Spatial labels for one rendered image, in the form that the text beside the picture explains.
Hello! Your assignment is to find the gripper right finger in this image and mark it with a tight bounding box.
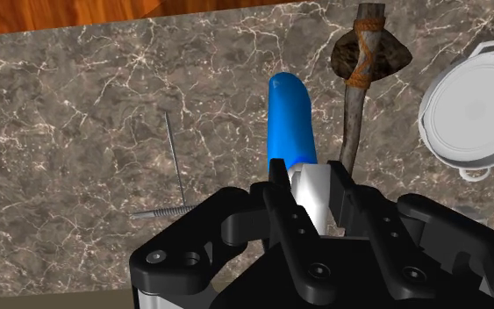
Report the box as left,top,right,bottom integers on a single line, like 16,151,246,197
327,161,494,307

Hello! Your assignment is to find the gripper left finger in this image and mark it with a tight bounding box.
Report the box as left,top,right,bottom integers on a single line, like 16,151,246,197
128,158,339,307

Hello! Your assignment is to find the blue handled white tool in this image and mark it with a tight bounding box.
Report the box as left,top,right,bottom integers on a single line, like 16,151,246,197
267,71,333,236

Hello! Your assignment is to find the white pot with lid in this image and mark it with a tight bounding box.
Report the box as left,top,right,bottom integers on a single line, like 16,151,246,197
417,39,494,183

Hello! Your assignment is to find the stone axe with wooden handle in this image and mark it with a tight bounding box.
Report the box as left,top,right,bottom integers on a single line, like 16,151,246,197
330,3,413,176

